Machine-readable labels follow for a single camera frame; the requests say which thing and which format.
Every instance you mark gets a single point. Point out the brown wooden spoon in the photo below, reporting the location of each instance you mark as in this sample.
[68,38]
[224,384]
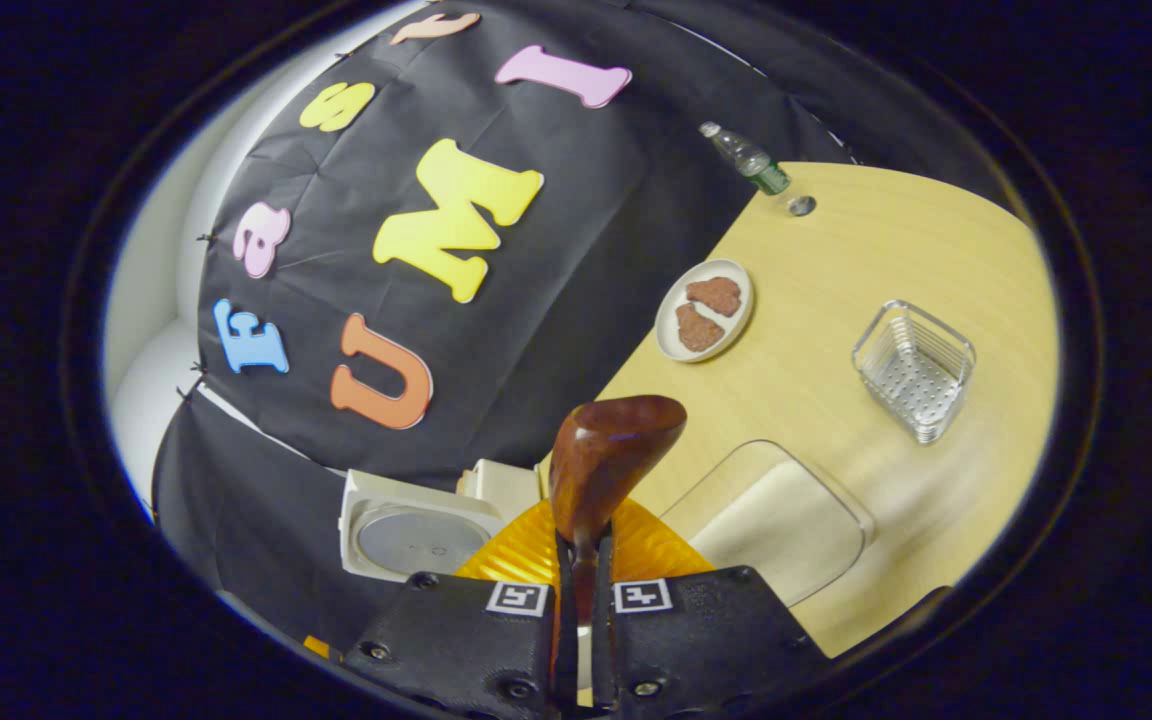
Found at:
[606,450]

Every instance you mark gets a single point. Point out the brown meat piece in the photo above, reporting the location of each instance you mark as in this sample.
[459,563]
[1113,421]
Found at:
[714,296]
[699,328]

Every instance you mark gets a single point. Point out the white round plate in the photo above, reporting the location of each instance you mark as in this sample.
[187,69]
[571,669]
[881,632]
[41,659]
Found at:
[671,335]

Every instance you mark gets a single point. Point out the metal mesh chopstick holder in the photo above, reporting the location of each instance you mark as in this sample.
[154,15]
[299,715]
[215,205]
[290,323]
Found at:
[916,375]

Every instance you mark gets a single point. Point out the white toaster with bread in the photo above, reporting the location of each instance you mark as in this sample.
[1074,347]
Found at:
[506,490]

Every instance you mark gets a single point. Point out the clear green label water bottle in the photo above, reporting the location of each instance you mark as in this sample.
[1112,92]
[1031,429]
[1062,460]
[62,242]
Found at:
[751,165]

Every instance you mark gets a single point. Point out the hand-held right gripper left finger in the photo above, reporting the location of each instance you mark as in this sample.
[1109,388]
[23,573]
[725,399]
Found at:
[466,650]

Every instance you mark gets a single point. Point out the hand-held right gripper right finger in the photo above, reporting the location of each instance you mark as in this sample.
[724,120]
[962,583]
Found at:
[706,640]

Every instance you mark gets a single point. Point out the white rice cooker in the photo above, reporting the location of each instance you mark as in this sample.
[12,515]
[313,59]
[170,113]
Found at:
[416,540]

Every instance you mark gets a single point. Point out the clear rice container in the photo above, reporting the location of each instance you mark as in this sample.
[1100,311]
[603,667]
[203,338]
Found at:
[776,530]

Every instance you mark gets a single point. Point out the small bottle cap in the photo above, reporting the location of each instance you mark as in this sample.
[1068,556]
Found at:
[802,206]

